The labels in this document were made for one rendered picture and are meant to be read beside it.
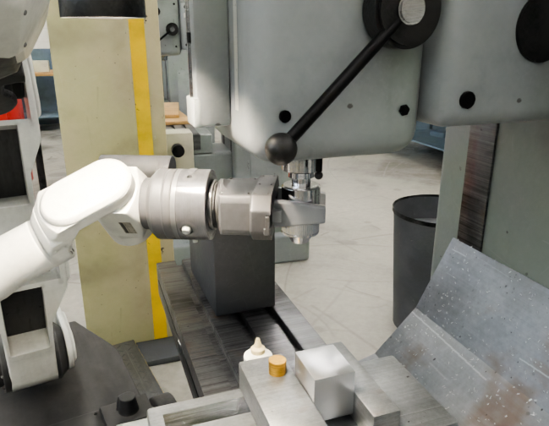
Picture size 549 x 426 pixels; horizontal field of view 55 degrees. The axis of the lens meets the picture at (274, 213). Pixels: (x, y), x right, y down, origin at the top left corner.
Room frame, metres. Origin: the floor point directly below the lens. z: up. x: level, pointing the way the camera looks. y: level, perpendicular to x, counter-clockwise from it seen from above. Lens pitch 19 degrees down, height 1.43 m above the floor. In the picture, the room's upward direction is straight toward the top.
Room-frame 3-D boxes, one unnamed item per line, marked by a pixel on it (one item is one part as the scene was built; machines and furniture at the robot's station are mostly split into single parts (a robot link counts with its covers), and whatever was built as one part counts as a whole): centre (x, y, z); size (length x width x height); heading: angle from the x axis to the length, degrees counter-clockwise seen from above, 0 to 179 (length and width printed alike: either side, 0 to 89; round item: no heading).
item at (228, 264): (1.01, 0.09, 1.02); 0.22 x 0.12 x 0.20; 21
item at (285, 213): (0.59, -0.03, 1.23); 0.06 x 0.02 x 0.03; 85
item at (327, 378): (0.54, -0.06, 1.03); 0.06 x 0.05 x 0.06; 19
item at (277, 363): (0.56, 0.00, 1.04); 0.02 x 0.02 x 0.02
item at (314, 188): (0.62, -0.03, 1.26); 0.05 x 0.05 x 0.01
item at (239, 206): (0.62, 0.06, 1.23); 0.13 x 0.12 x 0.10; 175
